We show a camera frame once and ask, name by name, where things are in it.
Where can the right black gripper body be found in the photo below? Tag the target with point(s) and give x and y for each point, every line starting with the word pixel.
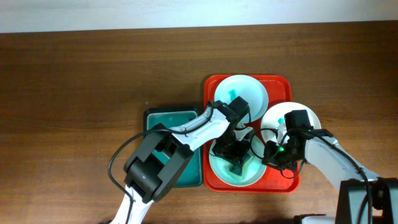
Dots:
pixel 280 156

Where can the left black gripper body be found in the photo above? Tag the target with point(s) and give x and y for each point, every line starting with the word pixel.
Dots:
pixel 232 152

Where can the green yellow sponge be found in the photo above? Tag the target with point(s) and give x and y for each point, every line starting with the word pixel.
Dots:
pixel 245 159

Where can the pale green plate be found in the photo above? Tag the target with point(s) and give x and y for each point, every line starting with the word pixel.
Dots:
pixel 252 170

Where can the white plate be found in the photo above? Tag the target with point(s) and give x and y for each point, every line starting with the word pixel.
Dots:
pixel 274 117

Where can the light blue plate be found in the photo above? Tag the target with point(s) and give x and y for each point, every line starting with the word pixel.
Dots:
pixel 249 89

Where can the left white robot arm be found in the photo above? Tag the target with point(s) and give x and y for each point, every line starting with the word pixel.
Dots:
pixel 162 156

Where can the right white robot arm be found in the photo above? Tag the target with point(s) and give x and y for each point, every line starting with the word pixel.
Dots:
pixel 364 196

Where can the dark green basin tray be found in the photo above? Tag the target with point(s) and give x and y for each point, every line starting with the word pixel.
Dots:
pixel 192 176

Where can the red plastic tray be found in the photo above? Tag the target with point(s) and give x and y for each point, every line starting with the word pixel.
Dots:
pixel 278 89

